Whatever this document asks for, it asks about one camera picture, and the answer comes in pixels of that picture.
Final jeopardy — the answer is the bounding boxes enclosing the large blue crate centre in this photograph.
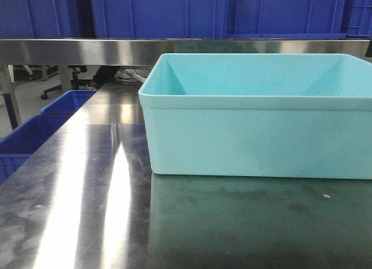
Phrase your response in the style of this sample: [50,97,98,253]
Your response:
[91,0,345,40]

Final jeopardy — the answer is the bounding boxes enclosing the light teal plastic bin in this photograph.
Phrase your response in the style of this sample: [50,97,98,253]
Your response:
[138,53,371,180]

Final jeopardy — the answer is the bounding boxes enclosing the small blue bin near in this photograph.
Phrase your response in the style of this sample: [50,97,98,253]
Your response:
[1,115,69,184]

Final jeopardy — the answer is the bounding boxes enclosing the blue crate far right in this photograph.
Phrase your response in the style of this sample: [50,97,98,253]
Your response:
[342,0,371,38]

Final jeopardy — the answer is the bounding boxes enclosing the large blue crate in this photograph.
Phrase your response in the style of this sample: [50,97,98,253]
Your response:
[1,0,82,39]
[91,0,345,40]

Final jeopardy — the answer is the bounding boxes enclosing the small blue bin far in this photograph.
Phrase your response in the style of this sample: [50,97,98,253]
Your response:
[40,91,96,116]

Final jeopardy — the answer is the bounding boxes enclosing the large blue crate left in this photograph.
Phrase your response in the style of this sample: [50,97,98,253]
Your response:
[1,0,82,39]

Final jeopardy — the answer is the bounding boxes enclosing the steel shelf leg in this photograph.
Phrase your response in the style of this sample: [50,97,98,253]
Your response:
[1,65,22,130]

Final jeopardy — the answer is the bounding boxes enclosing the stainless steel upper shelf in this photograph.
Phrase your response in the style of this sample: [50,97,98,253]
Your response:
[1,39,371,66]

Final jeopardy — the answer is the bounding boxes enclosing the small blue bin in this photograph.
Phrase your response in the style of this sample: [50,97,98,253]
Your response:
[40,91,96,116]
[1,115,69,184]

